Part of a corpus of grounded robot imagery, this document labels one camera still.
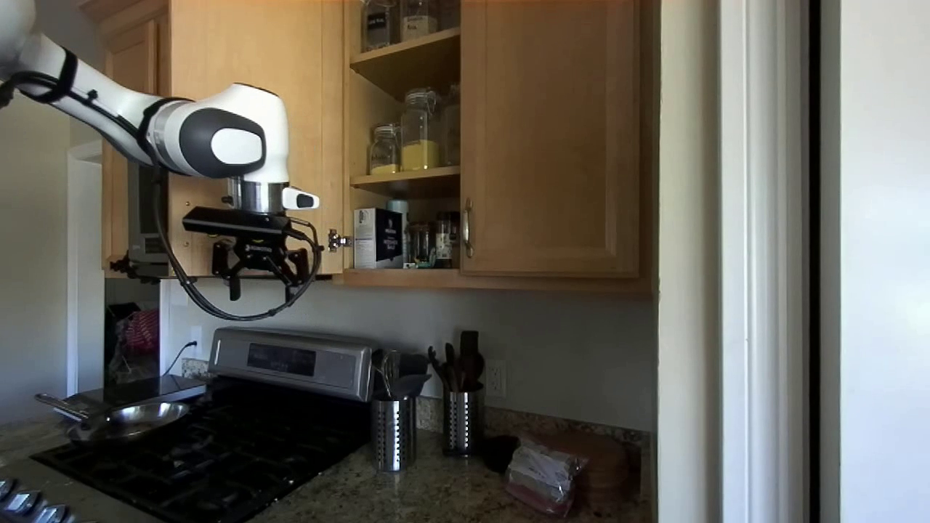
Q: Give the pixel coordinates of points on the glass jar yellow contents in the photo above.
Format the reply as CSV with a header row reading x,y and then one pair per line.
x,y
419,142

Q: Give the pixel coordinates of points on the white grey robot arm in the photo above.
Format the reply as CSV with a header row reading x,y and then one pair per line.
x,y
236,135

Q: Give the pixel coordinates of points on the steel utensil holder front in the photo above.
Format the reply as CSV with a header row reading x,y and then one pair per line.
x,y
393,434

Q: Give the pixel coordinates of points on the stainless steel microwave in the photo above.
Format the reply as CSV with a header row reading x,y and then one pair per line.
x,y
134,243

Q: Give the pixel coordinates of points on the white door frame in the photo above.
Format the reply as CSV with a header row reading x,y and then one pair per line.
x,y
762,260

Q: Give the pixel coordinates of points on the small glass jar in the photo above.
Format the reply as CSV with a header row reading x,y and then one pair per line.
x,y
381,148

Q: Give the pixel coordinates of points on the steel utensil holder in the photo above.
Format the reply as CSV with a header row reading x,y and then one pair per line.
x,y
393,434
462,421

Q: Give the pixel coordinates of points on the silver frying pan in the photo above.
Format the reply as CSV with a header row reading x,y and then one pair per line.
x,y
86,421

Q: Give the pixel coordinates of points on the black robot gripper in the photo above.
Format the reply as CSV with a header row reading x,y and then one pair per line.
x,y
255,243

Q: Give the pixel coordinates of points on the wooden cabinet door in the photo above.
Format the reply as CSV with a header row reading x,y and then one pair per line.
x,y
291,48
554,136

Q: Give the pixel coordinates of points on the closed wooden cabinet door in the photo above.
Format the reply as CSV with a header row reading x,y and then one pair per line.
x,y
554,136

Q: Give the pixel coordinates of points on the white box in cabinet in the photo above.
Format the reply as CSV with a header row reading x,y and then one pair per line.
x,y
375,240

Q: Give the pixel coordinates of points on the stainless steel stove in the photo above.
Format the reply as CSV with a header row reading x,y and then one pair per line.
x,y
276,410

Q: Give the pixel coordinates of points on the steel utensil holder back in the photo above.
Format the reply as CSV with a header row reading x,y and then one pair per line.
x,y
462,421

